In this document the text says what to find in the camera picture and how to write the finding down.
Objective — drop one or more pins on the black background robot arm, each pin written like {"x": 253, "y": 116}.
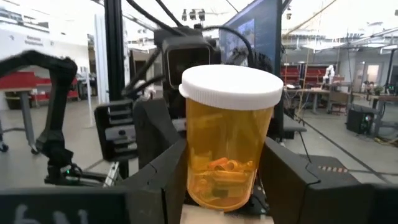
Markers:
{"x": 57, "y": 93}

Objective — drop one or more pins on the blue-screen monitor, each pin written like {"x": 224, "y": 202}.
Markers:
{"x": 258, "y": 28}

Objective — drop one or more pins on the wooden background table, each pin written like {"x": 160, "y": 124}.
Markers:
{"x": 308, "y": 91}

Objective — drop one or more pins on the red storage rack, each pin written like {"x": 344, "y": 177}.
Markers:
{"x": 311, "y": 76}
{"x": 18, "y": 79}

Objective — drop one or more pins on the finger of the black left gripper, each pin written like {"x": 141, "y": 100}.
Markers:
{"x": 155, "y": 130}

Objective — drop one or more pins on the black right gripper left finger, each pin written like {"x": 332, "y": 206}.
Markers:
{"x": 161, "y": 193}

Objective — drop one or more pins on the black floor box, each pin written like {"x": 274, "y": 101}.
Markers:
{"x": 360, "y": 121}

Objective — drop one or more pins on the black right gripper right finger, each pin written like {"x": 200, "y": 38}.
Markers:
{"x": 295, "y": 193}

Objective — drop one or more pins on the large orange pill bottle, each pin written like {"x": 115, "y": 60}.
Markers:
{"x": 227, "y": 140}

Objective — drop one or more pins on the black mat with striped edge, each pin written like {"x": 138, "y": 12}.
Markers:
{"x": 335, "y": 161}

